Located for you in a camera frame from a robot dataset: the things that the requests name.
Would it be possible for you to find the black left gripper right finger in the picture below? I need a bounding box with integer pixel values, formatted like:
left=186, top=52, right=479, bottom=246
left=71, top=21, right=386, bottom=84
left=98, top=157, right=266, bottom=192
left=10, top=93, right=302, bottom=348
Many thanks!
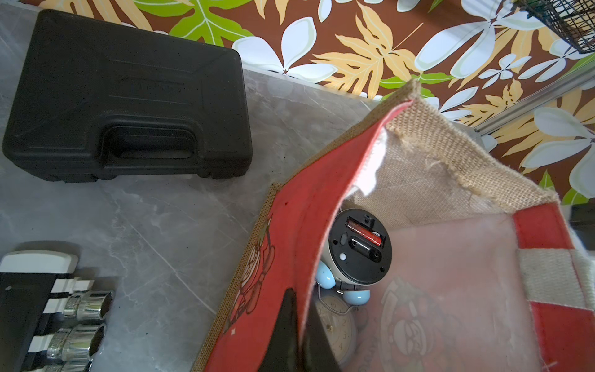
left=302, top=308, right=341, bottom=372

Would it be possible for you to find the light blue bell alarm clock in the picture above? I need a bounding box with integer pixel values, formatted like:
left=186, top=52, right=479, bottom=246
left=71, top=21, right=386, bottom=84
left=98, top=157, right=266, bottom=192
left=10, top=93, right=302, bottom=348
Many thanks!
left=315, top=208, right=393, bottom=315

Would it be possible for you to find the black plastic tool case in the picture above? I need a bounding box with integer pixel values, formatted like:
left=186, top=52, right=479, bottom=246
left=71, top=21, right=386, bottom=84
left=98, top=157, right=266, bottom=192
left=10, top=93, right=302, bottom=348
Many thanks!
left=2, top=9, right=253, bottom=182

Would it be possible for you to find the burlap red Christmas canvas bag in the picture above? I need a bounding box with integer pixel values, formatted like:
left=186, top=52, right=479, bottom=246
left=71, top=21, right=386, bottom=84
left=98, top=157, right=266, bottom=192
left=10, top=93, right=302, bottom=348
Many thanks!
left=193, top=81, right=594, bottom=371

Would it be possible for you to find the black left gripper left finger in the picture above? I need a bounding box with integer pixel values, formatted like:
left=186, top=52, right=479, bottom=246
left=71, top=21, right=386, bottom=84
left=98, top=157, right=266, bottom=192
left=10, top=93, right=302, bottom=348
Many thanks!
left=258, top=288, right=299, bottom=372

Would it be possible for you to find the socket set rail holder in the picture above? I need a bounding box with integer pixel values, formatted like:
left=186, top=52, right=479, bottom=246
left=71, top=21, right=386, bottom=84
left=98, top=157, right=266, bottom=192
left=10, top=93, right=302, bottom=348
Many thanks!
left=1, top=250, right=114, bottom=371

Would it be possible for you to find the black wire wall basket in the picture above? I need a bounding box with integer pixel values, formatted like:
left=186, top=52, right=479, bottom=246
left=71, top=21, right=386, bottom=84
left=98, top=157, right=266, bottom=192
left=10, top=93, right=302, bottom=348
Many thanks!
left=512, top=0, right=594, bottom=54

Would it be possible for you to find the clear round alarm clock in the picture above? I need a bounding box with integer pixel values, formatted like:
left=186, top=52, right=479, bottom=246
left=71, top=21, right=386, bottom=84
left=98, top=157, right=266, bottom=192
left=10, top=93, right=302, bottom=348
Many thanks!
left=315, top=289, right=357, bottom=368

